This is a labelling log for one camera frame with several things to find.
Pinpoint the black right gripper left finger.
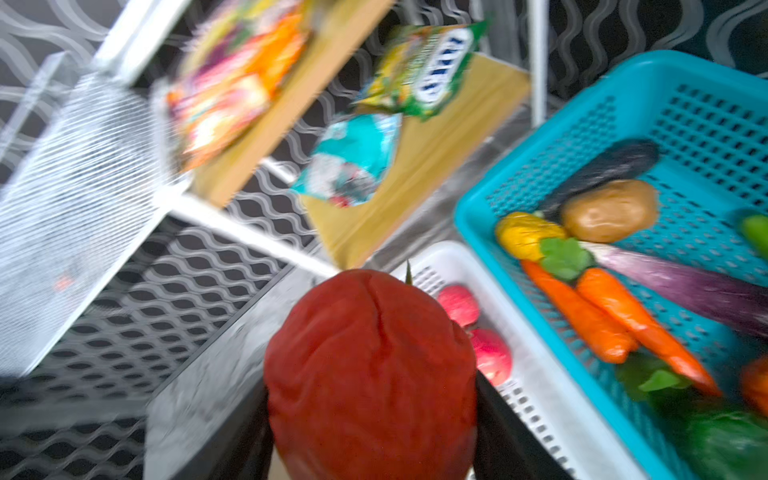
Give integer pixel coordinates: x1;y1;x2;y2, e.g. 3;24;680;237
173;383;274;480

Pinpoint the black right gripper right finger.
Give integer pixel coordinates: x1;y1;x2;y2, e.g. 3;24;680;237
473;371;571;480

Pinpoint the red tomato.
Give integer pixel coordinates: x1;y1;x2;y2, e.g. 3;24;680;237
263;270;477;479

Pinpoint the teal white snack bag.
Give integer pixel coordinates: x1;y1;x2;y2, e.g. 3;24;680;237
292;113;403;208

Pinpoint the orange snack bag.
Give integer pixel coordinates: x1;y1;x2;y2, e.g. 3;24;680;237
166;1;314;172

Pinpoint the green candy bag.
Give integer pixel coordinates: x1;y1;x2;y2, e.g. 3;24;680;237
356;21;488;120

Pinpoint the white plastic fruit basket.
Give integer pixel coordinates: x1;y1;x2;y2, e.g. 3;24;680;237
389;241;647;479

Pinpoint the red apple back right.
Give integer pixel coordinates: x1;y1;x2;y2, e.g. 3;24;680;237
470;329;513;387

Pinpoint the red apple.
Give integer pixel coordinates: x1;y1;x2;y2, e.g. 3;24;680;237
470;329;513;387
437;284;481;328

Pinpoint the orange carrot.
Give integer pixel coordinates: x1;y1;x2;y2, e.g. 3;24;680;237
576;268;723;397
521;260;639;364

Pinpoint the red apple back left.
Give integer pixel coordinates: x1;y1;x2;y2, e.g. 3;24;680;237
437;284;481;328

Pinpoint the green bell pepper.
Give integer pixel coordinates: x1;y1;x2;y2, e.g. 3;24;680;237
680;409;767;480

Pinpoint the brown kiwi potato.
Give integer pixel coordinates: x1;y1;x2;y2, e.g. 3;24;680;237
560;180;660;243

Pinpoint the orange bell pepper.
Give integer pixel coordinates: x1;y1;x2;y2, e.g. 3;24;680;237
740;355;768;417

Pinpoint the white wooden two-tier shelf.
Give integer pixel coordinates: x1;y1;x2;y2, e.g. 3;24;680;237
105;1;531;278

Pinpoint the teal plastic vegetable basket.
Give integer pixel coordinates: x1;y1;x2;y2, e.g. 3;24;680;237
455;51;767;479

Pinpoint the white wire wall basket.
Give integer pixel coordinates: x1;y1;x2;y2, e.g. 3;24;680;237
1;53;191;379

